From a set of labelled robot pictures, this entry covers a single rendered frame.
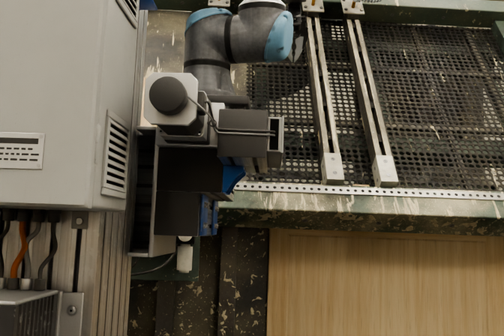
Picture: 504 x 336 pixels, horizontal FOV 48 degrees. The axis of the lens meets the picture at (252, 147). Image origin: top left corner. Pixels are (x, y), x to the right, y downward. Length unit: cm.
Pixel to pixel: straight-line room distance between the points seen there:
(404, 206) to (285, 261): 49
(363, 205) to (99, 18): 131
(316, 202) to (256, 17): 80
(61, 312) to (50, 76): 41
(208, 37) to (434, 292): 137
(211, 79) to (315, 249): 101
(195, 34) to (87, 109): 61
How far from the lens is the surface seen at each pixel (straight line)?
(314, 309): 217
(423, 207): 202
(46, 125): 83
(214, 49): 136
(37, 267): 104
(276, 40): 132
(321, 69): 243
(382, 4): 286
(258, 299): 216
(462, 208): 207
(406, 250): 224
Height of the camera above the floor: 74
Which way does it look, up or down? 8 degrees up
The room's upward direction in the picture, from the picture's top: 2 degrees clockwise
